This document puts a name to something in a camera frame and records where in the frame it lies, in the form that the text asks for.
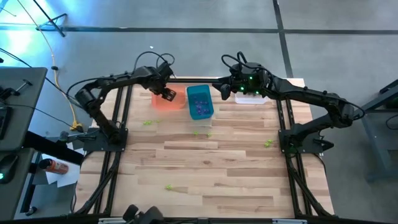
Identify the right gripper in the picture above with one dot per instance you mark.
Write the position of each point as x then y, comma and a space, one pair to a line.
239, 70

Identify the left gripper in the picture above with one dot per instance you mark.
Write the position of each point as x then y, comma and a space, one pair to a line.
160, 77

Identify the teal plastic bin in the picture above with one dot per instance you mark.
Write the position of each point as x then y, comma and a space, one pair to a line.
199, 92

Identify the small toys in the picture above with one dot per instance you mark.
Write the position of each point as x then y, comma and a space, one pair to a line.
266, 145

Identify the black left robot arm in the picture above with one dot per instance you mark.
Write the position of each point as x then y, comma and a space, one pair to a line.
102, 84

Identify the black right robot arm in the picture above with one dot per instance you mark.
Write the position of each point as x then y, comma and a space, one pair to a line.
311, 95

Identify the orange plastic bin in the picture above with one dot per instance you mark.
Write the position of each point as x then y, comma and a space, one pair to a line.
178, 104

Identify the clear plastic bin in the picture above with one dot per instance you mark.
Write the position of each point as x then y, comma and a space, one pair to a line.
252, 100

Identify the black rounded object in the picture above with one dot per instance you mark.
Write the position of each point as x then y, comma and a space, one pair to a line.
149, 214

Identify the white paper sheet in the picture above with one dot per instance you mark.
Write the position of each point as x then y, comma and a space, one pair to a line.
71, 178

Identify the black slanted beam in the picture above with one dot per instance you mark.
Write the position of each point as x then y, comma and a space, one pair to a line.
46, 146

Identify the orange spray can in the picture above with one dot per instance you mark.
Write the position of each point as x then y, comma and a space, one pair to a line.
54, 166

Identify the black light stand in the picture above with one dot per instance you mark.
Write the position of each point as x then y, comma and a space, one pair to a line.
49, 19

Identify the black desk clamp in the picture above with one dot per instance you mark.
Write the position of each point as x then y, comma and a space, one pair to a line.
12, 91

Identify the grey metal table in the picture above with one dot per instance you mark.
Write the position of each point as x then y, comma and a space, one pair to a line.
374, 140

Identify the black keyboard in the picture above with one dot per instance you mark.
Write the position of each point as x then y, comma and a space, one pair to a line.
3, 123

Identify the black computer mouse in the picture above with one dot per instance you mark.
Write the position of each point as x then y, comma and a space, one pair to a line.
7, 168

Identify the black caster wheel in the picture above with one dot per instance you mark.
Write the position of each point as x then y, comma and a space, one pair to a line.
31, 211

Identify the dark grey desk top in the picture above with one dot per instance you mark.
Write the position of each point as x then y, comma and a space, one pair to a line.
12, 199

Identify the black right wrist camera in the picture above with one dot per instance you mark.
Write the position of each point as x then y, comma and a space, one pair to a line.
250, 82

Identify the black aluminium table frame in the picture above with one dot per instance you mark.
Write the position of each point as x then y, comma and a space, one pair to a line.
282, 124

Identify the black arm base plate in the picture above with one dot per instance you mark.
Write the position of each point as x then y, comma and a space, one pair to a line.
96, 144
284, 150

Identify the silver metal bracket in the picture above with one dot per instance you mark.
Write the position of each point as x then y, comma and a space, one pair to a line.
289, 221
110, 220

